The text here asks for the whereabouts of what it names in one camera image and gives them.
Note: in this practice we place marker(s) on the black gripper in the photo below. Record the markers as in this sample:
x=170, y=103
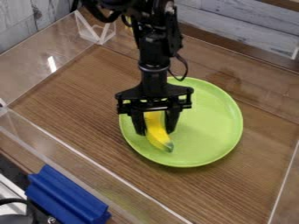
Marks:
x=153, y=95

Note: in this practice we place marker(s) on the yellow toy banana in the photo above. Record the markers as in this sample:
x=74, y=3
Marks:
x=156, y=134

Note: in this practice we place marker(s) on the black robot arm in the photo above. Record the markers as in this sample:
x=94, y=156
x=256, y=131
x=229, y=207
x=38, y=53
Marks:
x=152, y=19

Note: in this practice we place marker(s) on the green round plate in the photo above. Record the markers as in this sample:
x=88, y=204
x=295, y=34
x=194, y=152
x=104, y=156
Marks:
x=207, y=132

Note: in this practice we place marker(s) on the blue plastic clamp block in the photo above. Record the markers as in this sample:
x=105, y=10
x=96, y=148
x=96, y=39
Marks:
x=64, y=199

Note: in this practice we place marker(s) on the clear acrylic enclosure wall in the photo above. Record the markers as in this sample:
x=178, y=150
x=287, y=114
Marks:
x=58, y=167

